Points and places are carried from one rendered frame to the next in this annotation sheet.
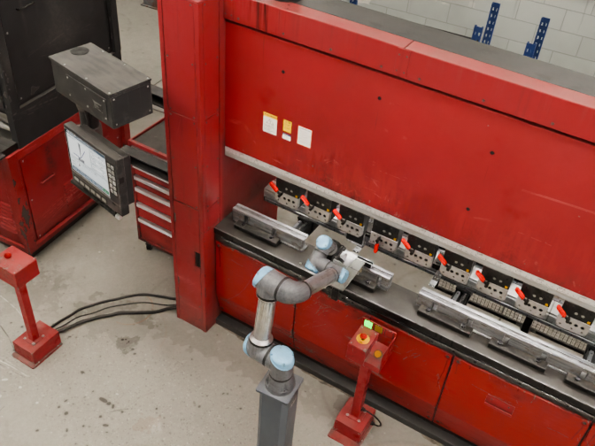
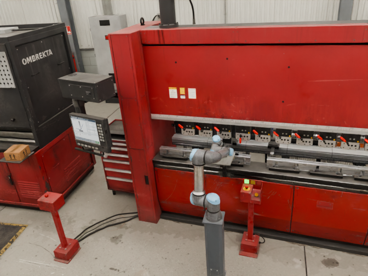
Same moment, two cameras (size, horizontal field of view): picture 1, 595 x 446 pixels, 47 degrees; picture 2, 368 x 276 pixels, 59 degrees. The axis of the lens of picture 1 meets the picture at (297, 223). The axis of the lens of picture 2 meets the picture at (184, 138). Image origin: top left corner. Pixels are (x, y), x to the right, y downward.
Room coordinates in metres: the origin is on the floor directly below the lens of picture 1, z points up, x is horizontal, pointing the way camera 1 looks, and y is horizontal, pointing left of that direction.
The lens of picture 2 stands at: (-0.22, 0.49, 2.76)
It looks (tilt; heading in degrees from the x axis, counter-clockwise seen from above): 26 degrees down; 353
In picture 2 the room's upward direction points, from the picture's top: 5 degrees counter-clockwise
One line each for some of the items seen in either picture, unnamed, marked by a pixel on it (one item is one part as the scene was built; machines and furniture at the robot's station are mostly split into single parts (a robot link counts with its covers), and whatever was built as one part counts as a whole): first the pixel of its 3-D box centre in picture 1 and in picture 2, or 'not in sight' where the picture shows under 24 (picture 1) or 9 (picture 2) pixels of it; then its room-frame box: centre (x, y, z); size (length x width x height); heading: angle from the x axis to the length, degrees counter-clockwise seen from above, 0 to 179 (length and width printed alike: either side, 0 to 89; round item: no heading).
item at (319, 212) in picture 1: (321, 203); (206, 128); (2.93, -0.12, 1.26); 0.15 x 0.09 x 0.17; 62
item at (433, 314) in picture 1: (444, 320); (283, 169); (2.50, -0.83, 0.89); 0.30 x 0.05 x 0.03; 62
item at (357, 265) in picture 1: (339, 270); (224, 158); (2.70, -0.25, 1.00); 0.26 x 0.18 x 0.01; 152
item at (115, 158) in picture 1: (102, 166); (92, 131); (2.87, 1.05, 1.42); 0.45 x 0.12 x 0.36; 51
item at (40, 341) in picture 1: (25, 305); (58, 225); (2.74, 1.59, 0.41); 0.25 x 0.20 x 0.83; 152
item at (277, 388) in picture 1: (280, 377); (213, 212); (2.08, 0.01, 0.82); 0.15 x 0.15 x 0.10
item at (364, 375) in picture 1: (361, 386); (251, 219); (2.40, -0.45, 0.39); 0.05 x 0.05 x 0.54; 62
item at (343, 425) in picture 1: (352, 423); (249, 244); (2.37, -0.44, 0.06); 0.25 x 0.20 x 0.12; 152
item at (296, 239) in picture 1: (269, 226); (180, 152); (3.09, 0.16, 0.92); 0.50 x 0.06 x 0.10; 62
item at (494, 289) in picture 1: (496, 279); (304, 136); (2.47, -1.01, 1.26); 0.15 x 0.09 x 0.17; 62
